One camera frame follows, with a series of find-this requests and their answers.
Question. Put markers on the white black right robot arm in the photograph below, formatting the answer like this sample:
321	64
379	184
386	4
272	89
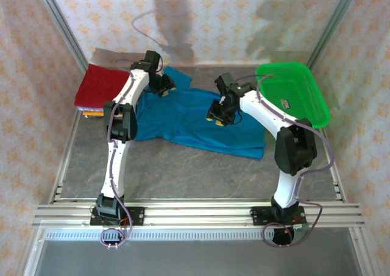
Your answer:
265	114

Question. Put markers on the blue t-shirt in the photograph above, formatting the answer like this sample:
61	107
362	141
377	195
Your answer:
189	120

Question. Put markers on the purple folded t-shirt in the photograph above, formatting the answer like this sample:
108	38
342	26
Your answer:
91	108

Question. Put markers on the aluminium frame post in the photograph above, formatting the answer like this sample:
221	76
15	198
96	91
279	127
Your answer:
61	26
332	26

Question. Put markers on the small green circuit board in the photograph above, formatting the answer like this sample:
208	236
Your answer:
301	226

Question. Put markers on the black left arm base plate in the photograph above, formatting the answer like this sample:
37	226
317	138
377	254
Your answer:
137	216

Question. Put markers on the aluminium frame cross rail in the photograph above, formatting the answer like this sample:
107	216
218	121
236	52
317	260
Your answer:
198	212

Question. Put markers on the red folded t-shirt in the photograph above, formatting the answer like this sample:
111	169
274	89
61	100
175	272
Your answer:
97	87

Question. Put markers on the green plastic mesh basket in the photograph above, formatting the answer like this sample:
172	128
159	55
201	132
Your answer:
298	87

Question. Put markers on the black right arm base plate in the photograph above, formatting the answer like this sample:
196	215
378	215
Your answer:
259	216

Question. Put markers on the grey metal panel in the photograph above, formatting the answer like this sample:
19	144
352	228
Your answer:
198	257

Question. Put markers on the small label in basket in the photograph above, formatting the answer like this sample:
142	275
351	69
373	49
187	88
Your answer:
285	103

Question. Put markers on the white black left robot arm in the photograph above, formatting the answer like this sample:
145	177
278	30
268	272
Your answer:
117	166

